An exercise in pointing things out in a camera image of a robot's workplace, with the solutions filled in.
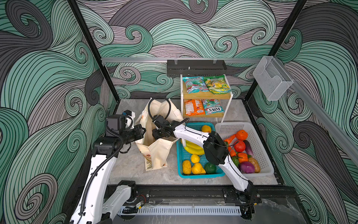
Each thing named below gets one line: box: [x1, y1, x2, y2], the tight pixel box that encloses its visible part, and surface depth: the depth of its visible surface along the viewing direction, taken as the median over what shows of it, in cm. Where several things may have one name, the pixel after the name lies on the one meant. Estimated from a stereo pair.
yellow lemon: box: [190, 153, 200, 164], surface depth 83 cm
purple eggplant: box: [243, 140, 255, 157], surface depth 89 cm
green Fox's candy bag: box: [201, 98, 225, 116], surface depth 93 cm
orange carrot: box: [223, 133, 237, 147], surface depth 92 cm
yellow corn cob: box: [182, 159, 192, 175], surface depth 81 cm
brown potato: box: [247, 157, 261, 174], surface depth 80 cm
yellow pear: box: [191, 162, 207, 175], surface depth 79 cm
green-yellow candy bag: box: [203, 74, 232, 95], surface depth 80 cm
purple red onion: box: [240, 161, 255, 174], surface depth 78 cm
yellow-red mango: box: [201, 125, 212, 133], surface depth 92 cm
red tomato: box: [234, 140, 246, 153], surface depth 89 cm
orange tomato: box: [235, 129, 248, 141], surface depth 93 cm
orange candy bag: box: [184, 98, 206, 117], surface depth 94 cm
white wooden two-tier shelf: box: [179, 73, 234, 123], surface depth 83 cm
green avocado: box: [204, 162, 217, 175], surface depth 80 cm
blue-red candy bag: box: [182, 76, 210, 94], surface depth 80 cm
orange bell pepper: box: [237, 152, 249, 163], surface depth 83 cm
